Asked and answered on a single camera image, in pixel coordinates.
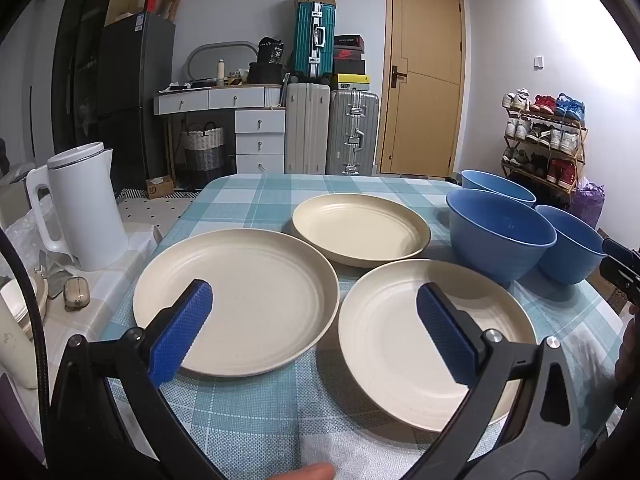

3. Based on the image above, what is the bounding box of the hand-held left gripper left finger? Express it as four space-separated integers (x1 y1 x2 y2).
47 279 214 480

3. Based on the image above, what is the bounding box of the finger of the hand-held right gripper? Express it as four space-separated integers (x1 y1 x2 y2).
602 238 640 267
598 258 640 307

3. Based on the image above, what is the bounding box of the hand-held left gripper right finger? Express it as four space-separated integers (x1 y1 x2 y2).
416 282 584 480

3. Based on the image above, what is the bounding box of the blue bowl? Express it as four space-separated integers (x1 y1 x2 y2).
446 189 558 285
535 204 609 286
460 169 537 209

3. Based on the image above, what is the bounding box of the cream plate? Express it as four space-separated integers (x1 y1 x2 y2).
338 259 537 434
133 229 341 378
292 193 432 268

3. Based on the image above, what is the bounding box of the person's right hand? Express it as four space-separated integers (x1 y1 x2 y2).
614 305 640 411

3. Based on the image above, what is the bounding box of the person's left hand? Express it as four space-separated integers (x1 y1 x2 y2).
280 461 337 480

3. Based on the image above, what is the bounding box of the printed cardboard box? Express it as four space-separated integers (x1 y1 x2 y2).
587 270 632 317

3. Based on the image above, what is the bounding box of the purple bag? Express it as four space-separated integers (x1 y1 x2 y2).
570 182 606 231

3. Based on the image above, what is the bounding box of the pale side table cover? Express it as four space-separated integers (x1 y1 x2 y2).
0 220 166 411

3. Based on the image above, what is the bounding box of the wooden shoe rack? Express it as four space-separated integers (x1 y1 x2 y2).
501 105 588 196

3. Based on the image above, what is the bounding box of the small beige case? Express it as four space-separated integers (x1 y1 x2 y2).
63 276 91 312

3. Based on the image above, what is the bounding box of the shoe rack with shoes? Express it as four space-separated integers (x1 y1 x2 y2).
501 88 587 186

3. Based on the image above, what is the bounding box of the white dotted mat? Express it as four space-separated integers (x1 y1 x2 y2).
117 197 198 231

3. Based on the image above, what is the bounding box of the small open cardboard box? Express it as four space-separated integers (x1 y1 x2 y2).
146 176 175 198

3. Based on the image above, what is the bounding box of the grey metal object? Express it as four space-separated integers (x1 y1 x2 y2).
37 252 73 301

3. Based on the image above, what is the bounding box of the white electric kettle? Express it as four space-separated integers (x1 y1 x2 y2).
26 142 130 272

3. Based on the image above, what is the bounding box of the cream ceramic pot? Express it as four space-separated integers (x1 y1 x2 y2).
0 272 49 390

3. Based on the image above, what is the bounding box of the woven laundry basket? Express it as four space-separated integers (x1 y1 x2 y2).
181 122 226 176

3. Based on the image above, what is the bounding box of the clear plastic bag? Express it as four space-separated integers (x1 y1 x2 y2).
2 192 56 281

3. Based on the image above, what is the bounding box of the white drawer unit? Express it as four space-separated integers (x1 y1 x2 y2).
235 109 287 175

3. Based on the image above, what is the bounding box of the silver suitcase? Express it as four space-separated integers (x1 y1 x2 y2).
326 89 380 177

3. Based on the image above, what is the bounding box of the white desk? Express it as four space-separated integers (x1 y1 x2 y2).
153 85 287 171

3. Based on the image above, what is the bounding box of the beige suitcase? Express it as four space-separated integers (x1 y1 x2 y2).
285 83 331 175

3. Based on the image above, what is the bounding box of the dark grey fridge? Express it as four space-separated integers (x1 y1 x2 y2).
98 11 176 194

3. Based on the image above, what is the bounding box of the wooden door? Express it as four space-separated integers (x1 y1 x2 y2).
379 0 467 179

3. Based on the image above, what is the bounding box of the black bag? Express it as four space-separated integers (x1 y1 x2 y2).
247 61 286 86

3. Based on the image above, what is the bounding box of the yellow shoe box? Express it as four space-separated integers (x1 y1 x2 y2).
332 74 371 92

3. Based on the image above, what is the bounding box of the oval grey mirror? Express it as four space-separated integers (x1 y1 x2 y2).
186 40 258 83

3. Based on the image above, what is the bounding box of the dark glass-door cabinet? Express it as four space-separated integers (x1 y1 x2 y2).
50 0 121 156

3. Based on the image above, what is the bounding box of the black printed pouch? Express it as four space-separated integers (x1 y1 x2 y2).
257 36 285 66

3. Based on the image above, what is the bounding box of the teal suitcase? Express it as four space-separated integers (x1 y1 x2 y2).
293 1 333 81

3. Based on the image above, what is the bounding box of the black cable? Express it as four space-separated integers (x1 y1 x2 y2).
0 227 51 480

